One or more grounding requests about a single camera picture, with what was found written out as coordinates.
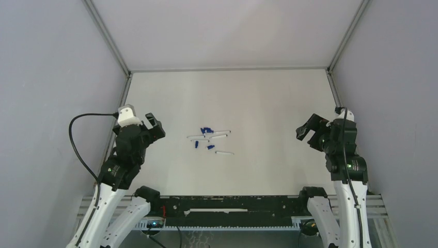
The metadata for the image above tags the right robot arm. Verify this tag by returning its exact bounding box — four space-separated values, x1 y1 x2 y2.
296 110 371 247

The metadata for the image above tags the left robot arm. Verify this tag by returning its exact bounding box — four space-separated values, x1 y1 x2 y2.
67 111 165 247

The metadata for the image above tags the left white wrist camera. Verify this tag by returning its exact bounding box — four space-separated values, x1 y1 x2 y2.
117 104 142 127

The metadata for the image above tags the right black camera cable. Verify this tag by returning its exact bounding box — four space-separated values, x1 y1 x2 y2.
337 106 364 248

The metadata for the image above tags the black camera cable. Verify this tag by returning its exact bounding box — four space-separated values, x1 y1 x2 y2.
337 106 364 248
69 113 119 220

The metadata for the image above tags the left black camera cable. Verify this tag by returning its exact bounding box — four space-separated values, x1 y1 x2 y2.
69 113 119 220

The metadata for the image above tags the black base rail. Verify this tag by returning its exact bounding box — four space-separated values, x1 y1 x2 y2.
147 195 311 228

